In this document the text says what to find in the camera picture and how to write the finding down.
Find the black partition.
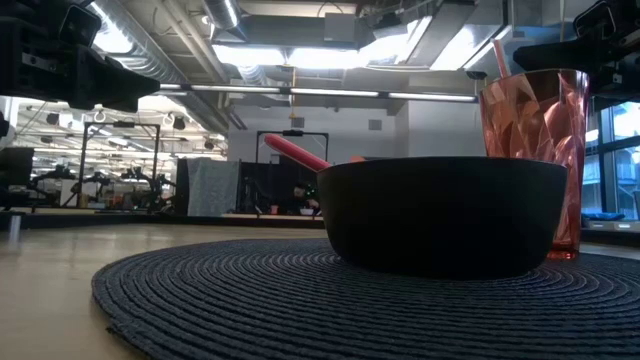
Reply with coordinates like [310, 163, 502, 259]
[238, 159, 321, 217]

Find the grey fabric partition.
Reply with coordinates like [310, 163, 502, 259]
[174, 157, 240, 217]

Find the black bowl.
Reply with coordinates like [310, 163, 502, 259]
[316, 156, 569, 280]

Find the orange faceted plastic tumbler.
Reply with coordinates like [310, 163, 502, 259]
[478, 68, 591, 260]

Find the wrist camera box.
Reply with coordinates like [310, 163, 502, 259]
[58, 3, 103, 47]
[573, 0, 618, 39]

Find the long ceiling light fixture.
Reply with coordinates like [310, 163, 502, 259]
[154, 83, 479, 103]

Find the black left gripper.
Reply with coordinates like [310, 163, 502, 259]
[0, 0, 161, 114]

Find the black window frame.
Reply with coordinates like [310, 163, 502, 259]
[582, 94, 640, 224]

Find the red drinking straw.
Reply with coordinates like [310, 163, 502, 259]
[492, 38, 512, 79]

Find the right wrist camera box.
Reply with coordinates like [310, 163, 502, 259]
[573, 0, 618, 39]

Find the fork with pink handle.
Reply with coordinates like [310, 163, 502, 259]
[263, 133, 331, 172]

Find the dark round woven placemat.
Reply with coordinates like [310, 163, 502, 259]
[91, 237, 640, 360]

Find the silver round air duct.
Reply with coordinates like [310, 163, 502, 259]
[89, 0, 231, 134]

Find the person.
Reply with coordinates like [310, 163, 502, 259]
[292, 180, 324, 217]

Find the small black gantry frame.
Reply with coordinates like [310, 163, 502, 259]
[255, 129, 330, 166]

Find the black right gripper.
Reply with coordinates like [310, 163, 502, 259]
[513, 0, 640, 101]

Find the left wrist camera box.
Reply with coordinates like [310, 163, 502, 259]
[58, 3, 103, 47]

